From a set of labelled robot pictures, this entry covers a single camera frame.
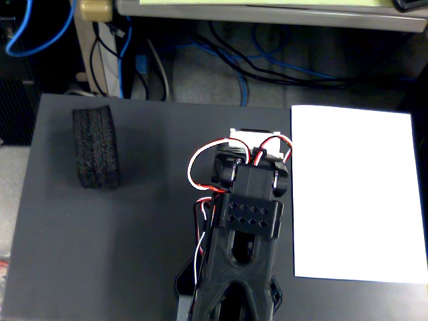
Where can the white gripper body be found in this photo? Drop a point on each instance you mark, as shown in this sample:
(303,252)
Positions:
(255,134)

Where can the blue plug connector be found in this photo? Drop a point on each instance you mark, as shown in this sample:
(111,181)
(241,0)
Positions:
(141,63)

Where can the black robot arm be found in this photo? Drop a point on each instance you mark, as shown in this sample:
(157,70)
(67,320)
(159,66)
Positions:
(244,254)

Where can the beige plastic box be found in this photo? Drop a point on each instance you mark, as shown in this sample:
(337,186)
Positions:
(95,10)

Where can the beige desk leg panel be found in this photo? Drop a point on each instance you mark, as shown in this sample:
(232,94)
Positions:
(108,70)

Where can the black computer tower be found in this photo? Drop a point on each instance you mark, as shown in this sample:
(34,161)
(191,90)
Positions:
(13,110)

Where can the black desk item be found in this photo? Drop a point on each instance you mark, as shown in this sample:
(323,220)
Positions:
(411,4)

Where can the black foam cube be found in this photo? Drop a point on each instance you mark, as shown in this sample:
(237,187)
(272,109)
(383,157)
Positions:
(96,147)

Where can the white paper sheet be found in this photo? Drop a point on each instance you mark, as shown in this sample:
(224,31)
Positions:
(354,194)

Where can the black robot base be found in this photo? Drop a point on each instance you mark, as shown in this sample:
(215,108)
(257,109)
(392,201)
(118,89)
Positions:
(275,294)

